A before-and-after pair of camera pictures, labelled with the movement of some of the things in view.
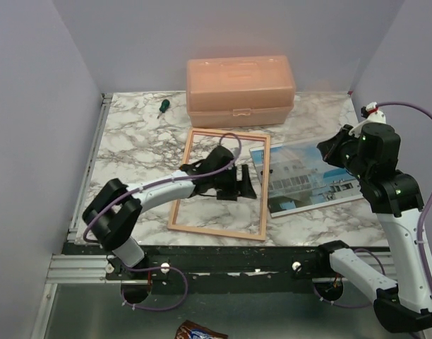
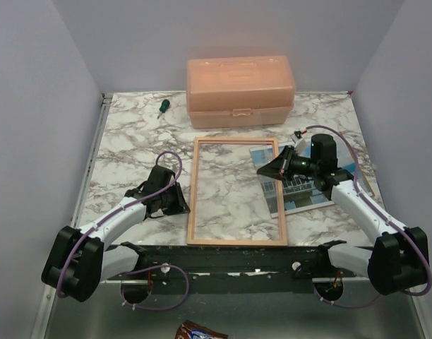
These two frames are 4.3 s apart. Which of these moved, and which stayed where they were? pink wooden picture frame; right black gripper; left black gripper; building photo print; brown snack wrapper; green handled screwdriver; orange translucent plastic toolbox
Moved: right black gripper; left black gripper; pink wooden picture frame
Stayed: green handled screwdriver; building photo print; brown snack wrapper; orange translucent plastic toolbox
